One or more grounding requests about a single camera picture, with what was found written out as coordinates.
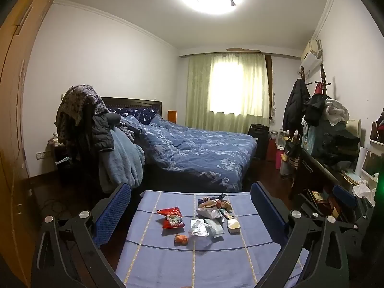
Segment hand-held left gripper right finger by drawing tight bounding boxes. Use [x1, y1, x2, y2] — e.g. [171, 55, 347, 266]
[250, 181, 350, 288]

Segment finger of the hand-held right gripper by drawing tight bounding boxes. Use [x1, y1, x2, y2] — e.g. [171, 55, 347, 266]
[332, 185, 365, 217]

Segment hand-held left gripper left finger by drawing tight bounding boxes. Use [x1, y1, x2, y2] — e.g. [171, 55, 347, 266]
[31, 182, 132, 288]

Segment white paper cup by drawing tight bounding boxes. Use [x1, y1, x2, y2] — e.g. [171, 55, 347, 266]
[227, 217, 241, 234]

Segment white plastic bag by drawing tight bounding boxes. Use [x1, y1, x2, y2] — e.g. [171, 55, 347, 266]
[196, 206, 224, 220]

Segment red snack packet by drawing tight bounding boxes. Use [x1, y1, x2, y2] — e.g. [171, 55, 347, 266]
[157, 207, 185, 230]

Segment small stack of books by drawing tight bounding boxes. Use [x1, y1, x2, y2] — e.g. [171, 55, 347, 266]
[309, 190, 330, 207]

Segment dark wooden dresser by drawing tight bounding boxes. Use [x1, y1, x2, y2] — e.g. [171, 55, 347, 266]
[289, 150, 375, 216]

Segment pile of dark clothes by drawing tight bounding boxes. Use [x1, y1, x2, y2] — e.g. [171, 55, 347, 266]
[321, 117, 360, 168]

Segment light blue fleece blanket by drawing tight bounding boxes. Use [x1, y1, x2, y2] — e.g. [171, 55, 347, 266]
[99, 126, 146, 192]

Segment teal packet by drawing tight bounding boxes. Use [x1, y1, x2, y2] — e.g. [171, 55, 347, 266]
[204, 218, 225, 238]

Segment striped tote bag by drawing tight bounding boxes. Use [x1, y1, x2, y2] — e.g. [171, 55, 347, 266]
[282, 153, 300, 176]

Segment red box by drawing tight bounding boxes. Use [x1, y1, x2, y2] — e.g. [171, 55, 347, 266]
[266, 139, 284, 162]

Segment teal printed bag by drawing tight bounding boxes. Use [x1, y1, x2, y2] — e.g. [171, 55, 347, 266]
[301, 120, 323, 156]

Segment silver foil wrapper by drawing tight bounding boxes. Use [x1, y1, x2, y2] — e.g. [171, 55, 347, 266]
[189, 219, 210, 237]

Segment black suitcase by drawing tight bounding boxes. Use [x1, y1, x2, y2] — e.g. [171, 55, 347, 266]
[248, 124, 270, 160]

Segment white clear container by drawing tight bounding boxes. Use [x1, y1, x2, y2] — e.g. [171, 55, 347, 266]
[276, 130, 290, 149]

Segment dark nightstand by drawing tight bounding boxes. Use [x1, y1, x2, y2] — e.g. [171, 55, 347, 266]
[48, 139, 72, 168]

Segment dark puffer jacket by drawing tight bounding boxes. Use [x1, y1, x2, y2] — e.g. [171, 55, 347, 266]
[91, 112, 125, 153]

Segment white crumpled cloth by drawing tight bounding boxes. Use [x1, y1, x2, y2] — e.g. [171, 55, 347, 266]
[325, 98, 350, 126]

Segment black bag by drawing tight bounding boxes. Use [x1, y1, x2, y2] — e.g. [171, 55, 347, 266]
[303, 93, 328, 126]

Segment blue patterned duvet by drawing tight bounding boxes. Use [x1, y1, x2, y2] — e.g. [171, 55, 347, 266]
[120, 114, 258, 192]

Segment starry blue pillow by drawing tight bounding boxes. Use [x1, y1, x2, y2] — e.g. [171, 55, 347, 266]
[106, 107, 156, 125]

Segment black hanging coat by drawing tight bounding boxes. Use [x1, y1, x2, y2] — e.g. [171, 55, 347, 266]
[282, 78, 311, 134]

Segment dark wooden bed headboard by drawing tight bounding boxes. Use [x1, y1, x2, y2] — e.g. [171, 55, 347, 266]
[99, 97, 163, 117]

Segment grey patterned blanket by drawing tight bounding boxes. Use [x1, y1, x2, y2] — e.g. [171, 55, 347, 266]
[55, 85, 110, 144]

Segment wooden coat rack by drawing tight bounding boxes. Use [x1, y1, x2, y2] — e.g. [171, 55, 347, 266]
[298, 63, 333, 102]

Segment pale green curtain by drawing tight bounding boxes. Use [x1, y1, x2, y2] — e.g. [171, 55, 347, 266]
[185, 52, 270, 134]

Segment white air conditioner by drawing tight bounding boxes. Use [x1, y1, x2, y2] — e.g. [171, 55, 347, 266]
[300, 38, 324, 77]

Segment orange wooden wardrobe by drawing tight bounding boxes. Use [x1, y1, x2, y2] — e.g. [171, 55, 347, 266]
[0, 0, 69, 264]

